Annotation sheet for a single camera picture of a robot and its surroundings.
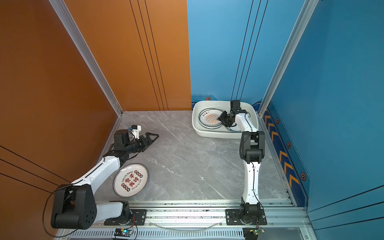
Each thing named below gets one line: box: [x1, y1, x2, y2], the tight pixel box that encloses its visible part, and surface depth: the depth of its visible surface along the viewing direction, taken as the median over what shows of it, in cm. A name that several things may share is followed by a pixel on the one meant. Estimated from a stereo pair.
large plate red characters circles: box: [113, 163, 149, 198], surface depth 86 cm
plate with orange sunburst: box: [198, 107, 223, 129], surface depth 114 cm
